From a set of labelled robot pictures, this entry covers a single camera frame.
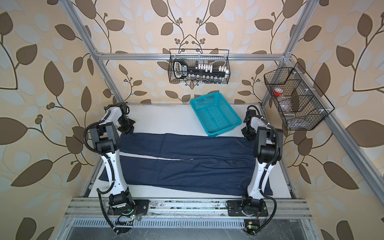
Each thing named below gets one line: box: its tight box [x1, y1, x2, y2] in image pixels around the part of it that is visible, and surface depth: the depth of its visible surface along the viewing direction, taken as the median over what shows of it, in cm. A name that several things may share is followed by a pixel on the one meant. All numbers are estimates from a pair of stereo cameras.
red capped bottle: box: [273, 87, 284, 97], surface depth 84 cm
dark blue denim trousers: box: [98, 132, 273, 196], surface depth 91 cm
